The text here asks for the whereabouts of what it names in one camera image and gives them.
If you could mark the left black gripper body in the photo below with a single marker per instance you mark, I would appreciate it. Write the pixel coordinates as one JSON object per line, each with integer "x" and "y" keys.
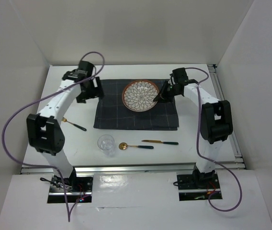
{"x": 91, "y": 92}

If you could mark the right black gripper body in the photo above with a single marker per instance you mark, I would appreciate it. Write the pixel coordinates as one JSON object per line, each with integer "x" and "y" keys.
{"x": 168, "y": 92}

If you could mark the floral patterned plate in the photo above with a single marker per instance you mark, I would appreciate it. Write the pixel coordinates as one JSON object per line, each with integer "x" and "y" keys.
{"x": 138, "y": 95}

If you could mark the gold fork green handle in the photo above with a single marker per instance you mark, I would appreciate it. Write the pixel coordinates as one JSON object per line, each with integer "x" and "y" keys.
{"x": 75, "y": 125}

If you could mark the clear drinking glass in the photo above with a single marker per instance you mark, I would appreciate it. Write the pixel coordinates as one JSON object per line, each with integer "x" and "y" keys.
{"x": 106, "y": 144}

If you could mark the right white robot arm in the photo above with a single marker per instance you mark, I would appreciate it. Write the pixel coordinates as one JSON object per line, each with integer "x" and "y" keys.
{"x": 214, "y": 121}

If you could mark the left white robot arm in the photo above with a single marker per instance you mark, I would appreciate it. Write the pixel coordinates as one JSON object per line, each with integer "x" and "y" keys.
{"x": 44, "y": 131}

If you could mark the gold knife green handle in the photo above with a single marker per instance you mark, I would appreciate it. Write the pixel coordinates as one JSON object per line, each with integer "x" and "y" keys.
{"x": 161, "y": 142}

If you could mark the gold spoon green handle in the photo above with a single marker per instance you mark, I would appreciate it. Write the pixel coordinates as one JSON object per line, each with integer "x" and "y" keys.
{"x": 124, "y": 146}

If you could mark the aluminium rail frame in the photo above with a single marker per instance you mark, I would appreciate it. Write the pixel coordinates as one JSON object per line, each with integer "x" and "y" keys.
{"x": 81, "y": 147}

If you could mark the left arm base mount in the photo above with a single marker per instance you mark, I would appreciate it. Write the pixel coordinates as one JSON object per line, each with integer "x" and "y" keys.
{"x": 80, "y": 191}

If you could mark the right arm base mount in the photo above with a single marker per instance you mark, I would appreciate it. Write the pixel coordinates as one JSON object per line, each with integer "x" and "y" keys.
{"x": 190, "y": 189}

